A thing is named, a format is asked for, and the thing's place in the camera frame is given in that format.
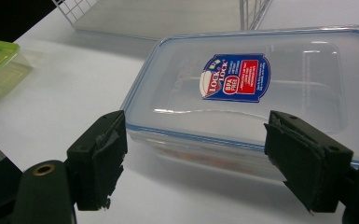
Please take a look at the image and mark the clear container with green lid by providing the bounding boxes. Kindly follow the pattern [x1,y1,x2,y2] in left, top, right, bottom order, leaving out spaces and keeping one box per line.
[0,39,34,105]

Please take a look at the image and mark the white wire basket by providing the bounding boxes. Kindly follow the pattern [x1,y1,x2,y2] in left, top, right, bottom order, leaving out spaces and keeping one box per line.
[51,0,273,41]

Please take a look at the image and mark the clear container with blue-rimmed lid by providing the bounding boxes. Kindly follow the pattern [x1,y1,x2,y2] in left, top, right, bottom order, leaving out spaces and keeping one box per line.
[120,24,359,185]

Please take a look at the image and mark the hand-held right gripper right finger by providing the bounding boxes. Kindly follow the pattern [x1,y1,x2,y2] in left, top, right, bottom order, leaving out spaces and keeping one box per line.
[264,110,354,215]

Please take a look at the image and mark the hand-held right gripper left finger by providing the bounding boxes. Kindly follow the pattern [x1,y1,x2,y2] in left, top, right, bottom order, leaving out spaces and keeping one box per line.
[66,110,129,212]

